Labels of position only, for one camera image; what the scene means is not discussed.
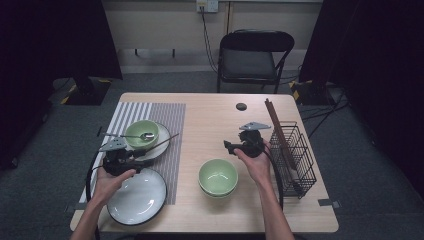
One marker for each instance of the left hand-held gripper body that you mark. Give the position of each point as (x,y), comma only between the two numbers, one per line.
(116,163)

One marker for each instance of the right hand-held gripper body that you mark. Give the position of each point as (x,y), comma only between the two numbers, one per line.
(251,143)

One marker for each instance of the metal spoon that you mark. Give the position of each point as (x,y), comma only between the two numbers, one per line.
(146,136)
(296,175)

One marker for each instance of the green ceramic bowl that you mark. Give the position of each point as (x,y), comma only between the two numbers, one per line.
(140,128)
(216,196)
(218,175)

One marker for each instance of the white plate black rim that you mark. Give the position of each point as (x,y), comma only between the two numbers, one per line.
(140,200)
(136,223)
(163,148)

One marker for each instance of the person's left hand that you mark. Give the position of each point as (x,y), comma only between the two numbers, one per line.
(110,186)

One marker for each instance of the person's right hand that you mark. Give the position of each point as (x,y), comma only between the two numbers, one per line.
(260,168)

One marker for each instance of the small black floor object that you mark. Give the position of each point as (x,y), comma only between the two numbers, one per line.
(99,131)

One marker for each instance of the black round table grommet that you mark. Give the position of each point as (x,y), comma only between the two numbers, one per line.
(241,106)

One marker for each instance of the grey striped placemat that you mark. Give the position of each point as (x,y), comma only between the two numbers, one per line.
(173,116)

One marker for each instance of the grey tape strip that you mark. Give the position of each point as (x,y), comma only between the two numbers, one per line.
(328,202)
(75,207)

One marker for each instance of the black stand base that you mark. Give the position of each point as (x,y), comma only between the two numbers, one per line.
(310,95)
(86,93)

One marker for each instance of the black folding chair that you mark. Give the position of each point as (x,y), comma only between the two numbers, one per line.
(248,63)

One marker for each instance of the dark curtain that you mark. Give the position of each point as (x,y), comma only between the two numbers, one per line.
(50,40)
(383,66)

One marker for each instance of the beige wall conduit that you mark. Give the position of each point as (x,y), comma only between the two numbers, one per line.
(229,16)

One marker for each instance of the white wall socket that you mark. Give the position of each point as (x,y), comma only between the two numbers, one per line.
(211,6)

